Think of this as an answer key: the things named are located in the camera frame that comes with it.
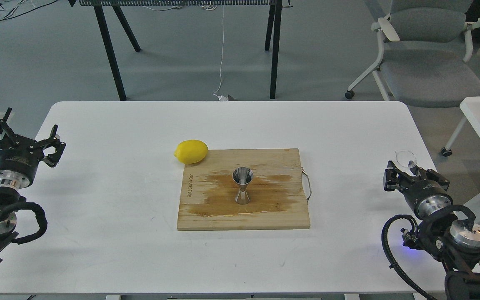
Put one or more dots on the clear glass measuring cup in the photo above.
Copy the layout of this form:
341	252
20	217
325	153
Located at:
405	159

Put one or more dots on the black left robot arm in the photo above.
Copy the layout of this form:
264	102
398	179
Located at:
11	201

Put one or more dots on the grey office chair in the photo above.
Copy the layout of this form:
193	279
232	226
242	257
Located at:
428	78

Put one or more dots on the steel double jigger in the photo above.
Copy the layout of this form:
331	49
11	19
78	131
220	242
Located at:
242	176

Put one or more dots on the yellow lemon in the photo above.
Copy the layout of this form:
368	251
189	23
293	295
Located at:
191	151

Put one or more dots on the wooden cutting board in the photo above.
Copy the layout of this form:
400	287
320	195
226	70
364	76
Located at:
277	198

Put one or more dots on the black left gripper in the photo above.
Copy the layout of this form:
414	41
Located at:
15	160

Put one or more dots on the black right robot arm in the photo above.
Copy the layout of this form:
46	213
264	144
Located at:
447	232

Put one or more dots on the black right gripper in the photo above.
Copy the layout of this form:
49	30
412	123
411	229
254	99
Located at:
424	197

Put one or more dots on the black metal frame table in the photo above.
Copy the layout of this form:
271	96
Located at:
272	36

